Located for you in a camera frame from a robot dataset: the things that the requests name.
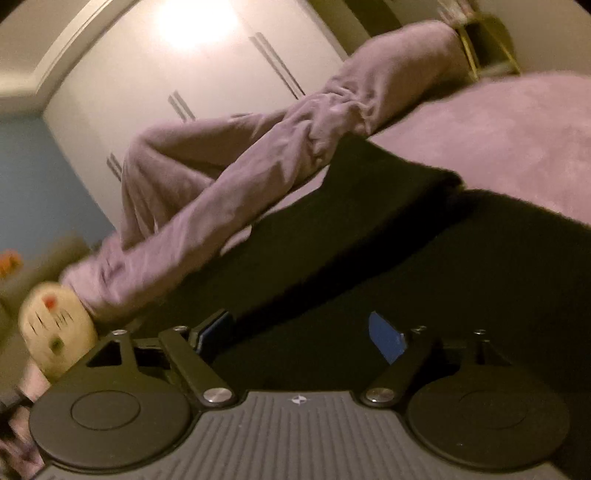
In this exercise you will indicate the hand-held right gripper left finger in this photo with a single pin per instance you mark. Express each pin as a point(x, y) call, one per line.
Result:
point(213, 331)

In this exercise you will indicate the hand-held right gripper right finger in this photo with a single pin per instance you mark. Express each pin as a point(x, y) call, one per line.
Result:
point(385, 339)

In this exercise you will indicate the black garment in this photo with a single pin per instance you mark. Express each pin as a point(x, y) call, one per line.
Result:
point(415, 258)

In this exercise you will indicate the cream plush toy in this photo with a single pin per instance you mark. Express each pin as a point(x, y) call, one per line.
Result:
point(51, 323)

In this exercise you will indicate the rolled mauve duvet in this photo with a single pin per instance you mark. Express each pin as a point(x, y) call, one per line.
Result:
point(277, 152)

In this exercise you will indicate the mauve bed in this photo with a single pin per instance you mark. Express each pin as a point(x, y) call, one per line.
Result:
point(508, 138)

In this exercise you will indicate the white wardrobe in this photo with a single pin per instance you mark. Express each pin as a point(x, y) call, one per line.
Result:
point(152, 78)

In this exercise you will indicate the yellow shelf unit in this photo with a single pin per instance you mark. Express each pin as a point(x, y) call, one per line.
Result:
point(485, 41)

